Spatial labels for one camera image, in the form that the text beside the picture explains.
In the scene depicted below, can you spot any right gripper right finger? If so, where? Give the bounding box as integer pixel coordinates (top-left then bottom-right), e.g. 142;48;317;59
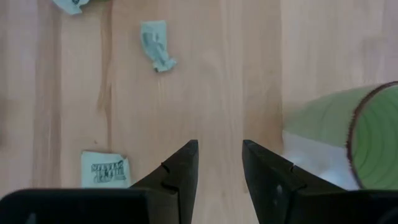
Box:
241;139;345;224

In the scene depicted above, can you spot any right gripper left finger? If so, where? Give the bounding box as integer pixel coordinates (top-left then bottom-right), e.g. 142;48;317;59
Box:
130;139;200;224

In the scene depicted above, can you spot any green stevia packet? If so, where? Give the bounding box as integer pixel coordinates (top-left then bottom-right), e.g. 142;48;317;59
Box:
52;0;90;16
80;150;132;189
139;19;178;73

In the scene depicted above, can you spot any green and white mug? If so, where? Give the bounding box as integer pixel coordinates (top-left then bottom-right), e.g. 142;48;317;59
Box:
281;81;398;191

